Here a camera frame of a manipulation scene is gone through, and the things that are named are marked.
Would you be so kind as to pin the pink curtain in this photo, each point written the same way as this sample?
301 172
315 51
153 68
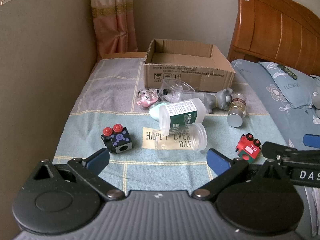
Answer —
112 17

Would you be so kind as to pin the white bottle with green label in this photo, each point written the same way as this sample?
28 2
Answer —
183 115

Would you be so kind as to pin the glass bottle with silver cap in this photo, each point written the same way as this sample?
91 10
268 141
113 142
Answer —
236 112

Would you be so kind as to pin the wooden bed frame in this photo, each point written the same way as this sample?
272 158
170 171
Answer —
122 55

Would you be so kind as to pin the black cube toy red buttons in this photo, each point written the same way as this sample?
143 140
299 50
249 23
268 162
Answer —
118 140

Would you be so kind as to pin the mint green egg-shaped object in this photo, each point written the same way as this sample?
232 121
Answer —
155 111

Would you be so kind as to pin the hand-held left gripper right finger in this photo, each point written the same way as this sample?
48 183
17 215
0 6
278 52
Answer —
218 163

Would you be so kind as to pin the blue floral pillow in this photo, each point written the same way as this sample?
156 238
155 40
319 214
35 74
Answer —
290 87

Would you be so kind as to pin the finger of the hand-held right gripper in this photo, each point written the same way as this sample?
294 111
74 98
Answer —
312 141
300 170

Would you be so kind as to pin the clear plastic container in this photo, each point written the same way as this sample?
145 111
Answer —
178 88

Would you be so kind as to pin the clear plastic jar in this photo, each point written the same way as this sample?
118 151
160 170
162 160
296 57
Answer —
192 137

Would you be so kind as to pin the red toy train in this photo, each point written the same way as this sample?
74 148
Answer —
248 147

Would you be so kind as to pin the brown cardboard box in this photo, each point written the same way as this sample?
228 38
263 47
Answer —
190 78

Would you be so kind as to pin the dark patterned strip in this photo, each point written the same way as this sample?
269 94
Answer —
287 71

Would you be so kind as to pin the blue bedsheet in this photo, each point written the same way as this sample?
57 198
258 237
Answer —
260 87

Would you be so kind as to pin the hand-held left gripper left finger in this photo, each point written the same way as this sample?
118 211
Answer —
96 159

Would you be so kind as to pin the wooden headboard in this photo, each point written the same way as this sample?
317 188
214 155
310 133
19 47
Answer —
272 25

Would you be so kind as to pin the plaid blue grey blanket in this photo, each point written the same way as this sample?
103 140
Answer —
105 97

